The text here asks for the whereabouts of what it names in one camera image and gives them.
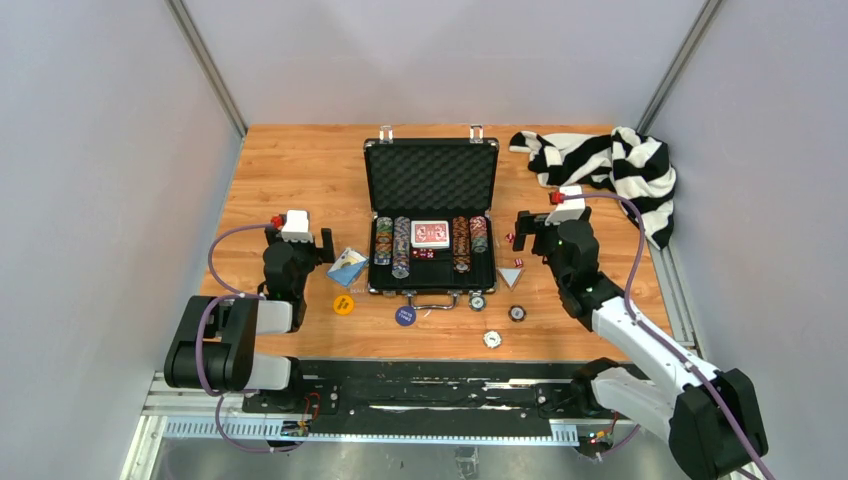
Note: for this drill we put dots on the mixed chip column far left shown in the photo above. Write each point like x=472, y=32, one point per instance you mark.
x=383, y=248

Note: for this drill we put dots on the black orange 100 chip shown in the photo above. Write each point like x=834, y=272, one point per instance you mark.
x=517, y=313

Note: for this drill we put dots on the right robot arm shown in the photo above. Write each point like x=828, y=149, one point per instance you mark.
x=709, y=418

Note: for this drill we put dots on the black aluminium poker case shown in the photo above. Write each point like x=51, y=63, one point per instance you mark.
x=432, y=179

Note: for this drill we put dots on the blue tan chip column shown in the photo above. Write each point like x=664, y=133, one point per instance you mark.
x=400, y=266

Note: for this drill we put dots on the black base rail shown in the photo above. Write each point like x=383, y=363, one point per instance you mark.
x=457, y=403

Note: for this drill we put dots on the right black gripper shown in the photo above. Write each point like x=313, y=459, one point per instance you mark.
x=528, y=224

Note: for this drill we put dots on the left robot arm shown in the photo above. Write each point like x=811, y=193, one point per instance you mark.
x=214, y=347

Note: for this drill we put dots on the yellow round button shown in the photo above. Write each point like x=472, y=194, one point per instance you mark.
x=343, y=305

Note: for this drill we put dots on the blue backed playing cards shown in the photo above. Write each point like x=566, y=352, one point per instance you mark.
x=347, y=267

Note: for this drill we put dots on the blue small blind button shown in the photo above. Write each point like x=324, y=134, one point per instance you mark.
x=405, y=316

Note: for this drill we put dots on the clear triangle marker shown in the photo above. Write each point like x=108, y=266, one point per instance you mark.
x=511, y=276

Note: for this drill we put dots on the orange black chip column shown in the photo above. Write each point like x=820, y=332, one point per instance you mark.
x=461, y=244

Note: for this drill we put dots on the red backed card deck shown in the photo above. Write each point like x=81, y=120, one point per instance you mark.
x=430, y=234

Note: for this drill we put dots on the clear dealer button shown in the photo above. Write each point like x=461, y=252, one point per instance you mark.
x=359, y=290

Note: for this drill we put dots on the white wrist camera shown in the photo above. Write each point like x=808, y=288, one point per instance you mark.
x=567, y=205
x=296, y=227

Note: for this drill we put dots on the red dice in case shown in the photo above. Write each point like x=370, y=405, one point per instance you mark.
x=422, y=253

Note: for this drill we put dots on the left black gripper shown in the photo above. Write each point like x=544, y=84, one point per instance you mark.
x=273, y=236

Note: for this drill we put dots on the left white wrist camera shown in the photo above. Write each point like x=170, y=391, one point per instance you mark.
x=296, y=227

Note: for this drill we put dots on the black white striped cloth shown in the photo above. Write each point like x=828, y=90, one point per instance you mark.
x=625, y=162

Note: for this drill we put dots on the white grey poker chip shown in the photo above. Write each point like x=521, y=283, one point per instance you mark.
x=492, y=339

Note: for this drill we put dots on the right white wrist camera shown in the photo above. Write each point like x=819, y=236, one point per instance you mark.
x=567, y=205

